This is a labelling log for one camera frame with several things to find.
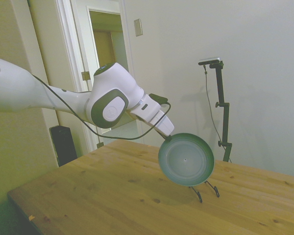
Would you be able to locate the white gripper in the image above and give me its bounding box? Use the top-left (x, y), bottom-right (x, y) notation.
top-left (149, 109), bottom-right (175, 141)

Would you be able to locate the green round plate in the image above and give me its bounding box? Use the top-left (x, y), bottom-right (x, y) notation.
top-left (157, 132), bottom-right (215, 187)

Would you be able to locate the black tower speaker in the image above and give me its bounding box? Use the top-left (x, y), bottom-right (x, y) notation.
top-left (49, 125), bottom-right (78, 167)

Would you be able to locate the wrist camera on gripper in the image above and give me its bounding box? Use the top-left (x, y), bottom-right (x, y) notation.
top-left (148, 93), bottom-right (169, 105)

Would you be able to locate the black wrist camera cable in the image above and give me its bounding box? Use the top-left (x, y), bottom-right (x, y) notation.
top-left (31, 74), bottom-right (172, 141)

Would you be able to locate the black jointed-bar camera stand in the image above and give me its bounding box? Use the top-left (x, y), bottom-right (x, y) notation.
top-left (209, 62), bottom-right (234, 163)

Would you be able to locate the black wire plate stand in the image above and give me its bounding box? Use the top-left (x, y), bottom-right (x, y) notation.
top-left (189, 180), bottom-right (221, 203)

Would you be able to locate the grey camera cable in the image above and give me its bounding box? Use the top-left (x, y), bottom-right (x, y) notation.
top-left (202, 64), bottom-right (233, 164)

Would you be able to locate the grey exterior camera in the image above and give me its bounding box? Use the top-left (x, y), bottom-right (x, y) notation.
top-left (197, 57), bottom-right (222, 66)

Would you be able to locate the wall switch plate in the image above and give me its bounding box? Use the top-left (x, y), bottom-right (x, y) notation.
top-left (133, 18), bottom-right (143, 37)

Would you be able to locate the white door frame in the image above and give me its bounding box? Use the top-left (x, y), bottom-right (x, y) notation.
top-left (55, 0), bottom-right (147, 157)

